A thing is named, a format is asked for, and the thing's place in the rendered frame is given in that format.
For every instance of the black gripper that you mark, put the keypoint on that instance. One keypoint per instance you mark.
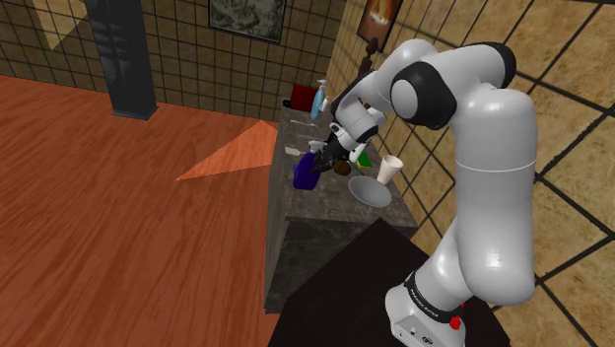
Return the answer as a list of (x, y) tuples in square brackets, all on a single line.
[(329, 153)]

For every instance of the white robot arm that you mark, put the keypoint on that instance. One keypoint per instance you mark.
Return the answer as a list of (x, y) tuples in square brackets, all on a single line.
[(490, 182)]

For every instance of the brown round ball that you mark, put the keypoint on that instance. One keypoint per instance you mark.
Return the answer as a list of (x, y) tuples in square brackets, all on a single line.
[(342, 167)]

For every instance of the purple spray bottle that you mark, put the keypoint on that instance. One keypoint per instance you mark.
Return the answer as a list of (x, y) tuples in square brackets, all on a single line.
[(304, 174)]

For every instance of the green and yellow sponge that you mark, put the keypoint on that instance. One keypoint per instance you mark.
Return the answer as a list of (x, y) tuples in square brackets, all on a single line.
[(364, 160)]

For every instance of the white spatula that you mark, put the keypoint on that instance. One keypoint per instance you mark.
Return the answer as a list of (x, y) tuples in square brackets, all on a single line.
[(293, 151)]

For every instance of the grey marble counter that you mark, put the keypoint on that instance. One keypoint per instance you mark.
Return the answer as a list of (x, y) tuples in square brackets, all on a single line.
[(331, 202)]

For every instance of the light blue spray bottle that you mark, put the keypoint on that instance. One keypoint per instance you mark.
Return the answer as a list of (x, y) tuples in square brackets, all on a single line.
[(317, 103)]

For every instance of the grey plate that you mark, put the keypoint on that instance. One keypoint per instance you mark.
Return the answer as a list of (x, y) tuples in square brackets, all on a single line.
[(369, 192)]

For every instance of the white cup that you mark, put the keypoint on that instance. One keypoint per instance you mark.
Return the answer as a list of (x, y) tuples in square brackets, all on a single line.
[(388, 168)]

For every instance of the dark wooden pepper mill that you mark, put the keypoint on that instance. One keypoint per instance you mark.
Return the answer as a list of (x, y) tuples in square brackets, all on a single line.
[(366, 60)]

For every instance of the black robot stand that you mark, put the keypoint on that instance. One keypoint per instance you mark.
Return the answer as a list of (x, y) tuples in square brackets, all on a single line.
[(346, 293)]

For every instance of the black tall shelf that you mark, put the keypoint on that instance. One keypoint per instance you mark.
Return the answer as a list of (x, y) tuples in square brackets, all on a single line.
[(121, 57)]

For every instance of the orange framed wall picture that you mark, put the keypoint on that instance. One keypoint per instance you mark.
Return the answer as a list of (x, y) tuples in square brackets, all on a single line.
[(378, 19)]

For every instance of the dark framed wall picture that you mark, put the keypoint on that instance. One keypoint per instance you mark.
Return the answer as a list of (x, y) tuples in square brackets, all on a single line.
[(246, 18)]

